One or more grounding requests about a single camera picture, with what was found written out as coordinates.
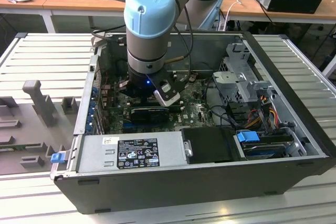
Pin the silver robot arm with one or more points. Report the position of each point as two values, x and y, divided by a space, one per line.
147 11

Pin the black RAM slot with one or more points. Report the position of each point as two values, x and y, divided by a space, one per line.
139 103

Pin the black graphics card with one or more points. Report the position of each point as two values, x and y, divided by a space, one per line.
149 116

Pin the round coin battery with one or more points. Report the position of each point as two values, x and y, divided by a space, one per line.
193 77

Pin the green motherboard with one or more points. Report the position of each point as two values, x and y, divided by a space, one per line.
189 108

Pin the grey power supply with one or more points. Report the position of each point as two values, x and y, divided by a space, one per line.
92 153

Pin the silver drive cage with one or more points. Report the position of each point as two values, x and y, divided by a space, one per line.
231 77

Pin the wooden desk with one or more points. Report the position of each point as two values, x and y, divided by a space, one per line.
78 5
244 9
36 1

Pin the grey parts rack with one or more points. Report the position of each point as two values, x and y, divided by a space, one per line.
39 98

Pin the pale blue teach pendant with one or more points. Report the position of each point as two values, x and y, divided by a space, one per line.
214 11

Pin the open black PC case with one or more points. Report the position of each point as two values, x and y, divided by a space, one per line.
157 190

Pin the blue case latch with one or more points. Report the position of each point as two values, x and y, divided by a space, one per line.
57 158

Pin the blue disk carrier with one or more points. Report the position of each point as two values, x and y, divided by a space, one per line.
246 140

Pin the green RAM stick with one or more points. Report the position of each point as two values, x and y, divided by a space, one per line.
10 147

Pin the hard disk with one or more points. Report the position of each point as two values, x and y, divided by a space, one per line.
265 153

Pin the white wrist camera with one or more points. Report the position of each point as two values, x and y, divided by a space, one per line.
169 101

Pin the white metal frame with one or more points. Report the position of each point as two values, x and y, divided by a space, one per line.
331 65

